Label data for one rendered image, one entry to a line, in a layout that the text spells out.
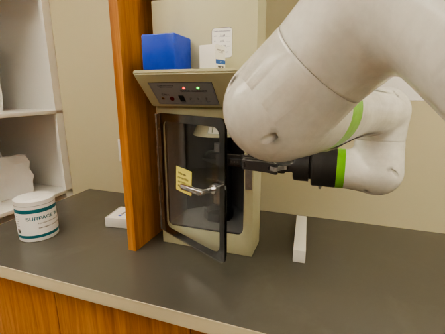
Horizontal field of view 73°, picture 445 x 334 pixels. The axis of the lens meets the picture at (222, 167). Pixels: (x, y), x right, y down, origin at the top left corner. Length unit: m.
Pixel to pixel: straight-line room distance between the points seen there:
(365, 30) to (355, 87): 0.05
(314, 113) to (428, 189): 1.11
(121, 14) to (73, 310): 0.87
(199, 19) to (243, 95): 0.65
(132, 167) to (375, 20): 0.84
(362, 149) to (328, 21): 0.47
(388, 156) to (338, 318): 0.39
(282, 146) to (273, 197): 1.07
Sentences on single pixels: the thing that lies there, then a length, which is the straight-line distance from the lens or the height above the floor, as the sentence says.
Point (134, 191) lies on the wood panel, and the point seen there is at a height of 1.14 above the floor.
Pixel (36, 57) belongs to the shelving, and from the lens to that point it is 1.96.
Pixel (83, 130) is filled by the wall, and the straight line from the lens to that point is 1.79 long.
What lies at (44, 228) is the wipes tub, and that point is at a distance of 1.26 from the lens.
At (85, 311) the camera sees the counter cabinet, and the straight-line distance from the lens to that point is 1.05.
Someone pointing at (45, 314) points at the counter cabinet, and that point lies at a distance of 1.19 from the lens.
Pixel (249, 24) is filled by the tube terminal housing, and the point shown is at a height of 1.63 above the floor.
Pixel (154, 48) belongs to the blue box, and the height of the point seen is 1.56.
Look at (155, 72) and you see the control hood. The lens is 0.86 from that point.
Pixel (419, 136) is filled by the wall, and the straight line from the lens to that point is 1.33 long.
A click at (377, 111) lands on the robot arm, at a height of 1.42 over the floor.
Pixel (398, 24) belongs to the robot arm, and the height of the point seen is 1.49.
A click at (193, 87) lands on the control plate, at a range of 0.85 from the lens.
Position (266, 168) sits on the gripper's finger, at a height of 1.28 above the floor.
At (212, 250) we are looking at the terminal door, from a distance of 0.89.
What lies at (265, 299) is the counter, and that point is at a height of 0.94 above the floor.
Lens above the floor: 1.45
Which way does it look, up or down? 14 degrees down
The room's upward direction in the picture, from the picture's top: straight up
